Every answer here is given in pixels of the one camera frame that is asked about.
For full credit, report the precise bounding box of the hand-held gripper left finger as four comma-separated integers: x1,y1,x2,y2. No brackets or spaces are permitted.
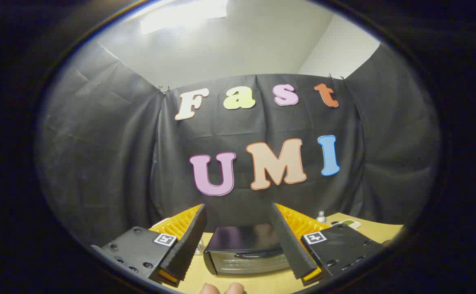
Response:
90,204,208,288

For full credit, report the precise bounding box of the black backdrop cloth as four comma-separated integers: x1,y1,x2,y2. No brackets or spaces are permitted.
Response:
36,40,441,248

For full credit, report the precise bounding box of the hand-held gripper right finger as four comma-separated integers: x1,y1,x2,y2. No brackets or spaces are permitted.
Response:
271,203,385,286

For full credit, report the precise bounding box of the black toaster oven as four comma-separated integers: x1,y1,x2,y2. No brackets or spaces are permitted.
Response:
203,224,291,277

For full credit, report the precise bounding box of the white flat device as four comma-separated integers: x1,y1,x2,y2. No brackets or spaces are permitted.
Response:
331,219,362,230

